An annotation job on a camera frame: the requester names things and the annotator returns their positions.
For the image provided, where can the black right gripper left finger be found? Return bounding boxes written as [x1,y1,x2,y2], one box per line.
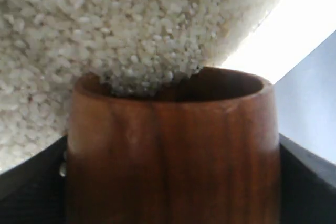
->
[1,136,67,224]

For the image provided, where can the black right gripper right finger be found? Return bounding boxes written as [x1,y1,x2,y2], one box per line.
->
[279,134,335,224]

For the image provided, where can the brown wooden cup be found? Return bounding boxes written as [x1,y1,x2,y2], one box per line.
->
[66,67,281,223]

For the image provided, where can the white bowl of rice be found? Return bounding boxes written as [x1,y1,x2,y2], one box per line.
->
[1,0,280,172]

